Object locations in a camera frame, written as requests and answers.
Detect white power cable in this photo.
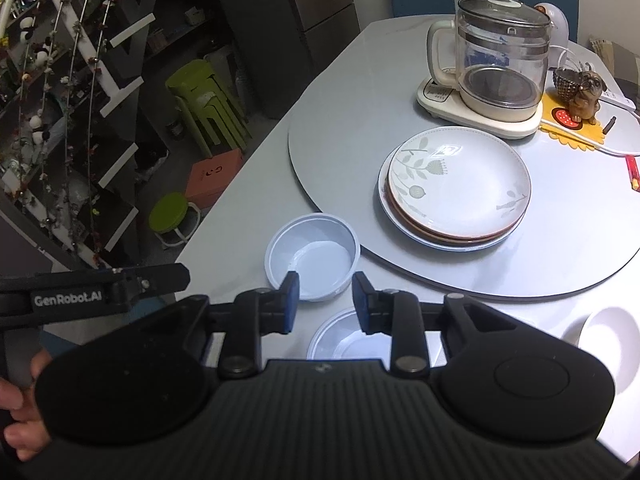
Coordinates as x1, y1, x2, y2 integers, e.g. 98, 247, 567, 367
540, 44, 640, 157

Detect brown dog figurine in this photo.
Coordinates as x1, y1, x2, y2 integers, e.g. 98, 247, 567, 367
553, 68, 608, 126

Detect red flower pattern plate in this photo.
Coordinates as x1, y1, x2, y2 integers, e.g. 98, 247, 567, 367
378, 152, 523, 252

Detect green stacked stools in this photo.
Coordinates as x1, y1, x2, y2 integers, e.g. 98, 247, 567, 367
165, 58, 250, 158

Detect white plate brown rim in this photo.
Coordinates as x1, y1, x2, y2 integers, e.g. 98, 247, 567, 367
384, 179, 522, 246

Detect pale blue bowl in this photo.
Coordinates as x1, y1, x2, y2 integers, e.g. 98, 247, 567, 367
307, 310, 390, 367
264, 212, 361, 302

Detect white round appliance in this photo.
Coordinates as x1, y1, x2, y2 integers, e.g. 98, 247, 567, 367
534, 2, 570, 54

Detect person left hand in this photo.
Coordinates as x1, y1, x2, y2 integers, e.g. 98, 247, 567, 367
1, 349, 52, 462

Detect green round stool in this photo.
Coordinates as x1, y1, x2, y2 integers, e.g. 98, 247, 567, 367
149, 192, 202, 249

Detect orange box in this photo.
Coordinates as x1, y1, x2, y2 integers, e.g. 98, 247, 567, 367
184, 148, 243, 209

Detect white remote control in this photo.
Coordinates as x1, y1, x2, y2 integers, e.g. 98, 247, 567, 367
600, 90, 637, 113

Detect dark refrigerator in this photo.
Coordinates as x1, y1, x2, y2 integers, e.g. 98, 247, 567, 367
219, 0, 360, 119

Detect brown hair clip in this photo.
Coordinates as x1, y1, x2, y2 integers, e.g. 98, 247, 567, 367
602, 116, 617, 136

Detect yellow sunflower coaster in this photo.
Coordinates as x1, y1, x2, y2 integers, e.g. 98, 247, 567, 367
539, 90, 605, 152

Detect glass electric kettle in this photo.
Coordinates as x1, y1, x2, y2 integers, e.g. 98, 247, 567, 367
426, 0, 551, 122

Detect plaid pillow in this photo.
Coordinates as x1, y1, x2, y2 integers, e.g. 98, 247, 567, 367
589, 37, 640, 84

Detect cream kettle base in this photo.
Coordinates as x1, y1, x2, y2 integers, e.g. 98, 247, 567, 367
416, 78, 544, 140

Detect white lattice shelf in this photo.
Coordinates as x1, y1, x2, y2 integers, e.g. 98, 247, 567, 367
1, 0, 155, 273

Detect red lighter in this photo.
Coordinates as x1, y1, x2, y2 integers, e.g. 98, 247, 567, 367
625, 155, 640, 192

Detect round lazy susan turntable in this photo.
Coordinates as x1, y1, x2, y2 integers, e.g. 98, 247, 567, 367
288, 41, 639, 298

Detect white bowl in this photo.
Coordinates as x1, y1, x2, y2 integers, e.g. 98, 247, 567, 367
562, 308, 640, 394

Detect green leaf pattern plate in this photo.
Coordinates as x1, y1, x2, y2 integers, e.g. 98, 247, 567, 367
387, 127, 532, 238

